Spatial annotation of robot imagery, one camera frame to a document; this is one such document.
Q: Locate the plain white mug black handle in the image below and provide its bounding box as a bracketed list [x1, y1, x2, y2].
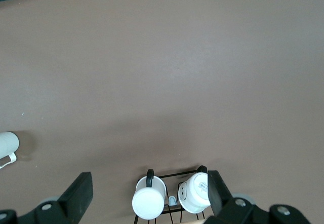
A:
[132, 168, 167, 220]

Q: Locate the white mug with printed face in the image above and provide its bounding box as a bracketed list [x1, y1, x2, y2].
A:
[177, 165, 213, 213]

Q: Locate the grey ribbed mug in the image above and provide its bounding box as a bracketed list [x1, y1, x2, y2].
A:
[0, 131, 20, 170]

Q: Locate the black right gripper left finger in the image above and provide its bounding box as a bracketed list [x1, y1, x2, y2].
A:
[0, 172, 94, 224]

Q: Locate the black wire mug rack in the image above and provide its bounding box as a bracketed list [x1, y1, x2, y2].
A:
[131, 168, 216, 224]

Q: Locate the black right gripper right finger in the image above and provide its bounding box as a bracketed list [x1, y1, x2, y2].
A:
[204, 170, 311, 224]

